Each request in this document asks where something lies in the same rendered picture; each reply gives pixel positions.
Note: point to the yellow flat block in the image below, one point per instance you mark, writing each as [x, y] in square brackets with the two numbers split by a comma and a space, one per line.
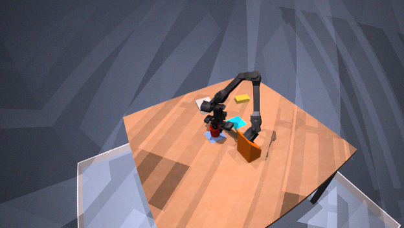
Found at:
[242, 98]

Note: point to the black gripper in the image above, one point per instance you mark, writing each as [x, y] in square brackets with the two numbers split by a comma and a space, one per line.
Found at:
[218, 120]

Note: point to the white flat rectangular block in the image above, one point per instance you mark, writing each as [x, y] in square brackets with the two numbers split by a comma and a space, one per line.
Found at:
[199, 102]

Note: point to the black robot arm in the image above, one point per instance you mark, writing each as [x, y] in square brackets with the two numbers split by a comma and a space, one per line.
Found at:
[220, 97]

